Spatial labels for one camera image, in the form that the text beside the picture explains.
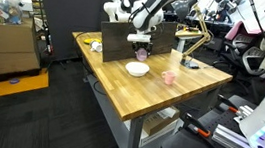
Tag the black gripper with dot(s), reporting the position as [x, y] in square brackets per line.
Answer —
[142, 46]

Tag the translucent purple plastic cup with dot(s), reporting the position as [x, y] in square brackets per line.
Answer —
[141, 55]

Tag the idle white robot arm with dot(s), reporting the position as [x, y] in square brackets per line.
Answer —
[117, 13]

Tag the white bowl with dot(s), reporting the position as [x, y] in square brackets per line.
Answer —
[137, 69]

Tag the dark wood backdrop board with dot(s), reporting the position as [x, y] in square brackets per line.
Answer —
[116, 42]

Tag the white mug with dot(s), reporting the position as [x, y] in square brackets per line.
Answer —
[96, 46]

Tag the light wood desk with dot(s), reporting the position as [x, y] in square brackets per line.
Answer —
[189, 33]

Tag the yellow plate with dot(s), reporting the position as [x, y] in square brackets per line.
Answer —
[89, 41]

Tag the small brown cardboard box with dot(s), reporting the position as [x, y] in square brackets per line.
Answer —
[158, 122]

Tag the black partition panel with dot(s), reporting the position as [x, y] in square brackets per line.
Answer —
[72, 10]

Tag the white flat box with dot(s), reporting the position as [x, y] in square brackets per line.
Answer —
[162, 136]

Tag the pink chair backrest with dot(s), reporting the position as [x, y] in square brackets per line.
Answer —
[234, 30]

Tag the black orange bar clamp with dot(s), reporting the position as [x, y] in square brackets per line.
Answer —
[228, 104]
[197, 126]

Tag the black metal rack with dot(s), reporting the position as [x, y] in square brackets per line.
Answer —
[42, 13]

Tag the black grey office chair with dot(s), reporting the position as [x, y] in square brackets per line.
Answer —
[251, 60]

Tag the yellow floor mat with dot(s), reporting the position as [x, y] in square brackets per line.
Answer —
[20, 86]

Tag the blue tape roll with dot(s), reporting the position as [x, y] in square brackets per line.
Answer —
[14, 81]

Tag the large brown cardboard box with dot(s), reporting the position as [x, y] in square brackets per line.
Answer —
[5, 46]

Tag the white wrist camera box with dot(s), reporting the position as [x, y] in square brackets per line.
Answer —
[139, 38]

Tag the grey metal table frame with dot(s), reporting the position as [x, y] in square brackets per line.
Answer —
[134, 138]

